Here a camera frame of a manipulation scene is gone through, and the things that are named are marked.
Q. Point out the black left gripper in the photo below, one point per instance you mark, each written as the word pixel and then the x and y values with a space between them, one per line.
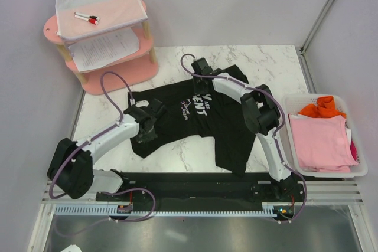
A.
pixel 147 138

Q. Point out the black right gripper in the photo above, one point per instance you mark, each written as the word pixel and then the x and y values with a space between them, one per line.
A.
pixel 198 91

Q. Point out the black printed t-shirt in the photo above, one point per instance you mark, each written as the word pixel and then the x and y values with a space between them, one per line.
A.
pixel 211 115

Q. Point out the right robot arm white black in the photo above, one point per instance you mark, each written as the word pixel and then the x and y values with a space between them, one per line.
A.
pixel 262 115

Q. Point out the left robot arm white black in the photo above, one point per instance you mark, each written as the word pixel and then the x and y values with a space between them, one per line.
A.
pixel 71 170

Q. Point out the pink three-tier wooden shelf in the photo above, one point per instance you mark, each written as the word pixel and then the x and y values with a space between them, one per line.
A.
pixel 97 36

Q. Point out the white plastic laundry basket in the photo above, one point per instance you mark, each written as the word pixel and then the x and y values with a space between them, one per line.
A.
pixel 294 103

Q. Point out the printed paper sheets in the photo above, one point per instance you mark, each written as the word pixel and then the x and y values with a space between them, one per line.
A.
pixel 103 50

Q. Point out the white mesh zipper pouch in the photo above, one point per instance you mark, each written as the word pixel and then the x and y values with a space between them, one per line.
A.
pixel 113 14

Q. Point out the red cap whiteboard marker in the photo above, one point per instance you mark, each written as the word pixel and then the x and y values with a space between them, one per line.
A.
pixel 90 20

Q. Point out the black cap whiteboard marker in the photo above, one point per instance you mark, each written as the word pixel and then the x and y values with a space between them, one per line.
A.
pixel 88 16

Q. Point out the orange t-shirt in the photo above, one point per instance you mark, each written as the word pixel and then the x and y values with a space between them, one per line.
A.
pixel 325 107

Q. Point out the pink t-shirt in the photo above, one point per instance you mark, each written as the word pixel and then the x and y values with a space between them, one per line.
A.
pixel 321 144

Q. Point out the magenta garment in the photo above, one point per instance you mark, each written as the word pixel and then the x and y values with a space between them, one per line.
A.
pixel 354 153

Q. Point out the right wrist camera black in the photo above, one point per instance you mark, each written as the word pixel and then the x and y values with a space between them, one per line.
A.
pixel 200 66

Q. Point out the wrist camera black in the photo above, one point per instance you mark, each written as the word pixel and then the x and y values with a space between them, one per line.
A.
pixel 200 66
pixel 157 108

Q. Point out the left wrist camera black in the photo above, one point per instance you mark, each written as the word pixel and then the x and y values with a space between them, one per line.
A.
pixel 157 108

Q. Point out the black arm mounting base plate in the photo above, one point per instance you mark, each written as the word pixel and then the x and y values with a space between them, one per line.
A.
pixel 204 191

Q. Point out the white slotted cable duct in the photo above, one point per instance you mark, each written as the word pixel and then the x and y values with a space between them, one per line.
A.
pixel 113 210

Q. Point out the aluminium rail frame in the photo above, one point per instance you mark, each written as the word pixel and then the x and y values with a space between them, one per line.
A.
pixel 318 193

